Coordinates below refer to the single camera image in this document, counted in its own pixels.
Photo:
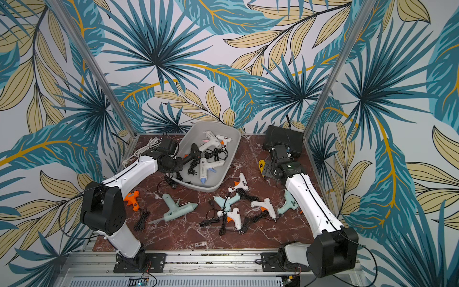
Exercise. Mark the white blue-tip glue gun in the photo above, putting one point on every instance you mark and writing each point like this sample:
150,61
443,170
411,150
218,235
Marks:
206,166

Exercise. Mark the right aluminium frame post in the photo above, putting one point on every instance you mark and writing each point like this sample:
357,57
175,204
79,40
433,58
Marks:
346,49

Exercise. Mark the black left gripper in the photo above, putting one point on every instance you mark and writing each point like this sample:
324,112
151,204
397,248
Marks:
179,160

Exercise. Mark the large mint green glue gun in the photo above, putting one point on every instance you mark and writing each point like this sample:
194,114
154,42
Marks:
175,209

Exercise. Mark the aluminium frame post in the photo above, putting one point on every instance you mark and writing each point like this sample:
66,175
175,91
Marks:
70,26
346,49

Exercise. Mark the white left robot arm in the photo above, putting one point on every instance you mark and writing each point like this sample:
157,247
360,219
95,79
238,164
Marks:
103,208

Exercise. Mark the grey plastic storage box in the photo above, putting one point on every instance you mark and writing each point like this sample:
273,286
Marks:
197,135

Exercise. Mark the small white orange glue gun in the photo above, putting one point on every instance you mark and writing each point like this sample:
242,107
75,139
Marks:
224,140

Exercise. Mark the white glue gun orange trigger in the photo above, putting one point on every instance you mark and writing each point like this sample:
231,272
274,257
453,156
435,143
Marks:
232,216

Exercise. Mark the white glue gun long nozzle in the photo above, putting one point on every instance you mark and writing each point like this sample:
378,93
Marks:
265,205

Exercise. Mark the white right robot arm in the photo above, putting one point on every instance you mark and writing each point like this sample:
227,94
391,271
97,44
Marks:
334,248

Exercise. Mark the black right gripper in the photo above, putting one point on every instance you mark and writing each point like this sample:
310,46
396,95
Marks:
271,167

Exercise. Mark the left aluminium frame post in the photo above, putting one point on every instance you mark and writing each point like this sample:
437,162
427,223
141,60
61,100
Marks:
70,26

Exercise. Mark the mint glue gun right side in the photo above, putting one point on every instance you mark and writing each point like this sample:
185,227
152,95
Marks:
290,203

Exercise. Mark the yellow glue gun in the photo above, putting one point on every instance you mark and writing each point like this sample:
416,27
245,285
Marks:
261,165

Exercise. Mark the small mint glue gun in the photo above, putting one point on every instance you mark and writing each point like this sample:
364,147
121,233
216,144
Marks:
226,203

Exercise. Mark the white glue gun red switch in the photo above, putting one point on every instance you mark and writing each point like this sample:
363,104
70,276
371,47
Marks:
241,184

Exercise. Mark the black glue gun orange trigger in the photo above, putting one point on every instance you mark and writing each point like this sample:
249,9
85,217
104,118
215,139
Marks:
195,154

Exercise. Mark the front aluminium rail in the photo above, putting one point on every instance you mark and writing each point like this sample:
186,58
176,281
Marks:
200,268

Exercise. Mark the large white pink glue gun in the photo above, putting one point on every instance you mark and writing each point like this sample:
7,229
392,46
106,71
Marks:
211,141

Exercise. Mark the black tool case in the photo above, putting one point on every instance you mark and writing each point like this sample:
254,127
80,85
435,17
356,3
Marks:
281,136

